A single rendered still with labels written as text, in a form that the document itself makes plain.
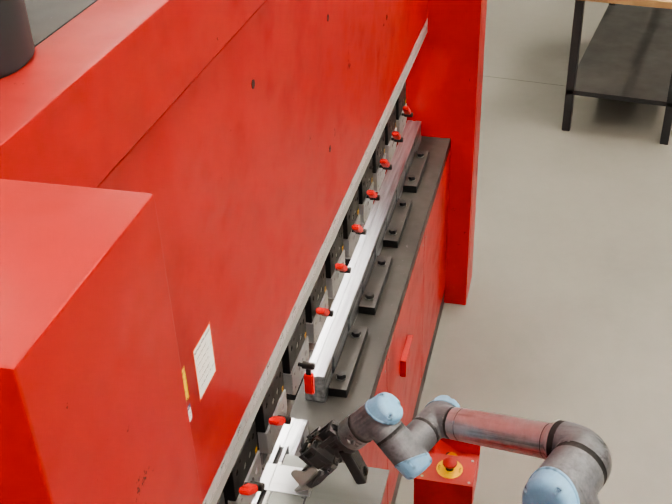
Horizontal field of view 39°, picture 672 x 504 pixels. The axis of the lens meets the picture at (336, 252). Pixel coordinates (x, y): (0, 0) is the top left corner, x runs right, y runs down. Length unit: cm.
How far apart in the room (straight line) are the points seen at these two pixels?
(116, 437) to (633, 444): 327
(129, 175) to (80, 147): 18
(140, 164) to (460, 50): 275
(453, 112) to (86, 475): 340
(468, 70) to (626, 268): 149
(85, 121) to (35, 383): 50
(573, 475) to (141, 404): 115
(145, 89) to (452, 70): 281
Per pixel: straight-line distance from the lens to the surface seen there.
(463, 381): 416
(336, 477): 237
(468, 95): 405
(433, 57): 401
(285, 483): 236
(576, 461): 193
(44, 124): 108
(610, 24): 729
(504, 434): 210
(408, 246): 339
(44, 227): 85
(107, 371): 83
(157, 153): 140
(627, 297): 477
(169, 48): 137
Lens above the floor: 272
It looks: 33 degrees down
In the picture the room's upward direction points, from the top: 2 degrees counter-clockwise
